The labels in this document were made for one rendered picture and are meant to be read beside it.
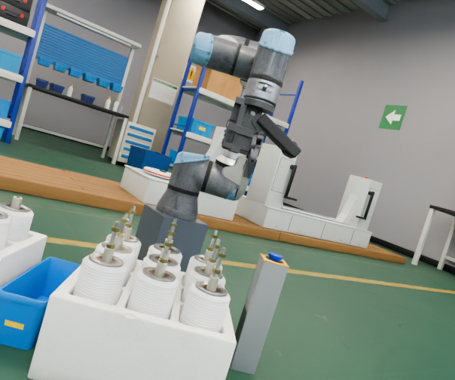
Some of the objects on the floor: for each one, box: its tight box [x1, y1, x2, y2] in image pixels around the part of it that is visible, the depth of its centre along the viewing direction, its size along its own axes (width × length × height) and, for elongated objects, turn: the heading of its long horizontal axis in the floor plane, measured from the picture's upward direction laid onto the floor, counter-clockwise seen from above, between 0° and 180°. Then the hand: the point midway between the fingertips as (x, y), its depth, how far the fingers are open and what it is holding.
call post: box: [230, 255, 289, 375], centre depth 111 cm, size 7×7×31 cm
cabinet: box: [108, 118, 157, 167], centre depth 645 cm, size 57×47×69 cm
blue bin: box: [0, 257, 81, 351], centre depth 103 cm, size 30×11×12 cm, turn 106°
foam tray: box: [27, 252, 237, 380], centre depth 101 cm, size 39×39×18 cm
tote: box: [127, 145, 173, 172], centre depth 554 cm, size 50×41×37 cm
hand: (240, 194), depth 89 cm, fingers open, 3 cm apart
